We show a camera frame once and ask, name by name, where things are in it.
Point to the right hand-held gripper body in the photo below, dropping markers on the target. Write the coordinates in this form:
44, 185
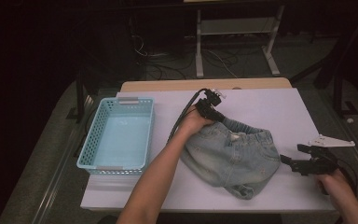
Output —
320, 163

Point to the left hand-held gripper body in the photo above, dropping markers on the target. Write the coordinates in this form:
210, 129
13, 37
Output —
208, 105

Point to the faded denim shorts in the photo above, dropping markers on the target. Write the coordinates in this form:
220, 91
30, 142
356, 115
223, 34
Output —
233, 158

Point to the light blue plastic basket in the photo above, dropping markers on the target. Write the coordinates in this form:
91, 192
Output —
94, 140

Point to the person's left hand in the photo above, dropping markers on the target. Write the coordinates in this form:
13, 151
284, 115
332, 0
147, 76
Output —
194, 123

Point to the person's right hand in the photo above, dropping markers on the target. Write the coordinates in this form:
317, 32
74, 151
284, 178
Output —
335, 183

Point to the small white round object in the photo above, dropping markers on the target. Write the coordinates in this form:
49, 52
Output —
350, 120

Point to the white metal stand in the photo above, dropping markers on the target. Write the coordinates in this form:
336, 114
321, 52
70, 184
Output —
199, 46

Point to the black metal stand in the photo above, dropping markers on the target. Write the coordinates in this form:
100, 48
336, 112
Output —
80, 93
338, 93

